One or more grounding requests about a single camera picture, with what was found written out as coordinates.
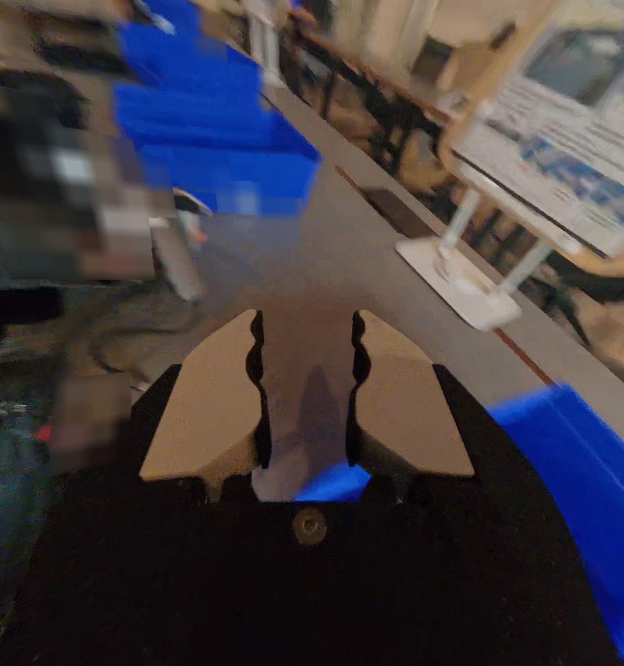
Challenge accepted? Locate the dark patterned clothing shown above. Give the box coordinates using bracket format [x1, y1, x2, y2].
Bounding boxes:
[0, 411, 52, 666]

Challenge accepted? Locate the blue plastic bin with divider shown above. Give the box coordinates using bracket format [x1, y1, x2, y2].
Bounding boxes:
[111, 83, 320, 216]

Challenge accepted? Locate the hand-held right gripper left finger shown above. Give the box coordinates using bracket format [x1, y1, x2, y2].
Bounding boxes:
[138, 309, 272, 504]

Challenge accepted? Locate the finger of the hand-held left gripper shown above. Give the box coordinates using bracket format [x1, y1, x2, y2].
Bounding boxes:
[152, 216, 206, 304]

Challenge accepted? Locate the long wooden table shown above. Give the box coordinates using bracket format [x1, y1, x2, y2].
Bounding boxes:
[291, 10, 453, 172]

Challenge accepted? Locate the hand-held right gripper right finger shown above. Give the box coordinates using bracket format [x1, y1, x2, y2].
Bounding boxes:
[345, 309, 475, 477]

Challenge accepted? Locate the instruction poster on white stand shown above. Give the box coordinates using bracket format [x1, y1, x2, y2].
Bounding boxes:
[439, 0, 624, 279]

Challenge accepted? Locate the black table cable cover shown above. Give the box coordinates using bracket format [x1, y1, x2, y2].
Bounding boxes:
[363, 186, 435, 237]

